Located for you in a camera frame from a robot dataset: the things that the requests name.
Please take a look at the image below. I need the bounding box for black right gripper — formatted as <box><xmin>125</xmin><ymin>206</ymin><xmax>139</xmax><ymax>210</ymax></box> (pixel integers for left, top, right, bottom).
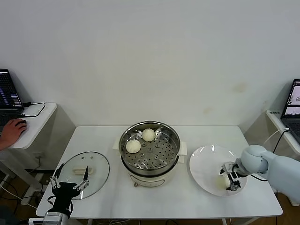
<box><xmin>219</xmin><ymin>165</ymin><xmax>241</xmax><ymax>191</ymax></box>

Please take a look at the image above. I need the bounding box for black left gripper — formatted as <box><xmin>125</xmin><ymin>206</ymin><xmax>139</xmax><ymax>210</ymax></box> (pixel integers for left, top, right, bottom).
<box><xmin>50</xmin><ymin>163</ymin><xmax>90</xmax><ymax>213</ymax></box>

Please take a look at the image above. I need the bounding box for white steamed baozi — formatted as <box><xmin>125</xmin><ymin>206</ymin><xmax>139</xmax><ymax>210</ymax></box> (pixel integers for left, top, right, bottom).
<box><xmin>142</xmin><ymin>128</ymin><xmax>156</xmax><ymax>142</ymax></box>
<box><xmin>214</xmin><ymin>175</ymin><xmax>232</xmax><ymax>190</ymax></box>
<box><xmin>126</xmin><ymin>139</ymin><xmax>142</xmax><ymax>154</ymax></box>

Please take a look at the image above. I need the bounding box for round glass pot lid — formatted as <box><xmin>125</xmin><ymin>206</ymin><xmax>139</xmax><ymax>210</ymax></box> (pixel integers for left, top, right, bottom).
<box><xmin>57</xmin><ymin>151</ymin><xmax>111</xmax><ymax>200</ymax></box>

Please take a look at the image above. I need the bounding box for person's bare forearm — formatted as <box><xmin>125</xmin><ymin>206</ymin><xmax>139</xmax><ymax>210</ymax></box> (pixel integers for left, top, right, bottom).
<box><xmin>0</xmin><ymin>135</ymin><xmax>9</xmax><ymax>151</ymax></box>

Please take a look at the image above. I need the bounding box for stainless steel steamer basket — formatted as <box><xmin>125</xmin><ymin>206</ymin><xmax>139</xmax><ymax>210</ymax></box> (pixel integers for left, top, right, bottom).
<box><xmin>119</xmin><ymin>120</ymin><xmax>182</xmax><ymax>176</ymax></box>

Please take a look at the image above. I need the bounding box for person's bare hand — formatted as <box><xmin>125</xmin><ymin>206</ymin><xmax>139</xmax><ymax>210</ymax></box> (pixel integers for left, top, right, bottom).
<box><xmin>2</xmin><ymin>119</ymin><xmax>28</xmax><ymax>147</ymax></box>

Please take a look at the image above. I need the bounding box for white round plate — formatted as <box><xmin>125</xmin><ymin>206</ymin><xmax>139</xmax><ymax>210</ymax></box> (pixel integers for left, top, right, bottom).
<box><xmin>189</xmin><ymin>145</ymin><xmax>248</xmax><ymax>197</ymax></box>

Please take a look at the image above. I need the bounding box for cream electric cooker base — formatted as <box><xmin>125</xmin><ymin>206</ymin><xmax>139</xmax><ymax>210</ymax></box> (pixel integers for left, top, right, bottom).
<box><xmin>113</xmin><ymin>137</ymin><xmax>188</xmax><ymax>188</ymax></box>

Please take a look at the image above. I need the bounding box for black laptop with mouse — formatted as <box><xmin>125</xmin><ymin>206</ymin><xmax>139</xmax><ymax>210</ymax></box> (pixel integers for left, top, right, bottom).
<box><xmin>0</xmin><ymin>68</ymin><xmax>25</xmax><ymax>139</ymax></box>

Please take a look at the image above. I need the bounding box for white power strip with cable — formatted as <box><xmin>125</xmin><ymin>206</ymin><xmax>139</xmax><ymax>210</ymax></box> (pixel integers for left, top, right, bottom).
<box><xmin>0</xmin><ymin>184</ymin><xmax>44</xmax><ymax>209</ymax></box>

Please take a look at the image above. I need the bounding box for white cable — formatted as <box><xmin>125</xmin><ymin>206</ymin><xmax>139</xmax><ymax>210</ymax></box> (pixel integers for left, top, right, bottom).
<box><xmin>263</xmin><ymin>127</ymin><xmax>290</xmax><ymax>147</ymax></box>

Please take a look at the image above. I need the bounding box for black cable with adapter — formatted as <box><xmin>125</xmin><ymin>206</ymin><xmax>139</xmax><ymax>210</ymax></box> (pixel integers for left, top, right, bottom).
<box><xmin>271</xmin><ymin>130</ymin><xmax>291</xmax><ymax>153</ymax></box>

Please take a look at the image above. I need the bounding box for black laptop power cable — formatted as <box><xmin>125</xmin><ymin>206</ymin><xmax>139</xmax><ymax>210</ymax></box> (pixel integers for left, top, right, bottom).
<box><xmin>18</xmin><ymin>101</ymin><xmax>46</xmax><ymax>118</ymax></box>

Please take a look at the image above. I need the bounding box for grey laptop showing camera views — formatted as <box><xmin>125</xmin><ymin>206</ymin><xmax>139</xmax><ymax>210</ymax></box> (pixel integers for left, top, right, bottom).
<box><xmin>280</xmin><ymin>79</ymin><xmax>300</xmax><ymax>144</ymax></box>

